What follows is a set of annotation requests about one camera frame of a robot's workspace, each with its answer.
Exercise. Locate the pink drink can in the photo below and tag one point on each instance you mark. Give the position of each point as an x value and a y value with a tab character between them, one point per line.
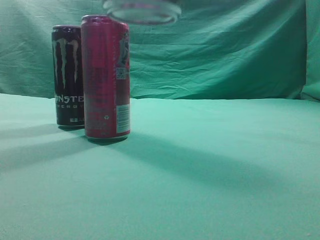
106	78

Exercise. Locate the green cloth backdrop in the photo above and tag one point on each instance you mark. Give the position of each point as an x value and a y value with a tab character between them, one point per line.
218	49

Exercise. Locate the black Monster energy can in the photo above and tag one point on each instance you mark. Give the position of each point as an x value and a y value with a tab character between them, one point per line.
68	76

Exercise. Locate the green table cloth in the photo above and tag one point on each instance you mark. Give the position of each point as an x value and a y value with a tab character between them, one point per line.
189	170

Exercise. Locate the green drink can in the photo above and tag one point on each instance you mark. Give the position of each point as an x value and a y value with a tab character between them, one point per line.
143	12

